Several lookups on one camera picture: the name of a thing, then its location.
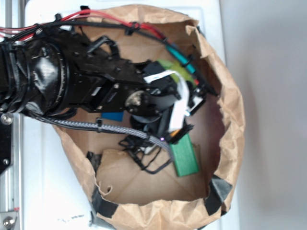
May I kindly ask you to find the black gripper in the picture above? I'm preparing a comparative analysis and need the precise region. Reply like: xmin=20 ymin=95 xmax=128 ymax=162
xmin=124 ymin=61 xmax=206 ymax=134

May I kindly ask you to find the green rectangular block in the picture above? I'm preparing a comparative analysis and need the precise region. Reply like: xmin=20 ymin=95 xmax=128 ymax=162
xmin=170 ymin=134 xmax=199 ymax=177

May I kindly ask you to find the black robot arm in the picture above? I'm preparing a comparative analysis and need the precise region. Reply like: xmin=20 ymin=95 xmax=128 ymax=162
xmin=0 ymin=23 xmax=184 ymax=119

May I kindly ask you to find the blue rectangular block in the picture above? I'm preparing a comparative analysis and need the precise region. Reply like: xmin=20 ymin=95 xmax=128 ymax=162
xmin=101 ymin=112 xmax=124 ymax=122

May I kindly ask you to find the yellow-green plush toy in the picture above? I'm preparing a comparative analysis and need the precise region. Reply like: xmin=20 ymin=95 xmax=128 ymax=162
xmin=157 ymin=59 xmax=195 ymax=86

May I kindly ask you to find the brown paper bag tray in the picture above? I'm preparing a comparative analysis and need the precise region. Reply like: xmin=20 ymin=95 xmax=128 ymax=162
xmin=55 ymin=4 xmax=246 ymax=230

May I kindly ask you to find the white ribbon cable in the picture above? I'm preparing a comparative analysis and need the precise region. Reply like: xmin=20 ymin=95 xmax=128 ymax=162
xmin=143 ymin=69 xmax=192 ymax=133

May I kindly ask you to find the braided grey cable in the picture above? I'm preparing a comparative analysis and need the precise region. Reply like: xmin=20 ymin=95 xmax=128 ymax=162
xmin=24 ymin=112 xmax=174 ymax=163

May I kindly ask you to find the black metal bracket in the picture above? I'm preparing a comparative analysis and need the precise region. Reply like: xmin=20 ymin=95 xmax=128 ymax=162
xmin=0 ymin=113 xmax=13 ymax=174

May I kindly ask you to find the red wire bundle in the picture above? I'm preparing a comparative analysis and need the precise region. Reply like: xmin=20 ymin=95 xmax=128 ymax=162
xmin=0 ymin=8 xmax=200 ymax=84

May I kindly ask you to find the aluminium frame rail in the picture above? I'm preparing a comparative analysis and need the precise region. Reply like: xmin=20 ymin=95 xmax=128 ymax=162
xmin=0 ymin=0 xmax=26 ymax=230

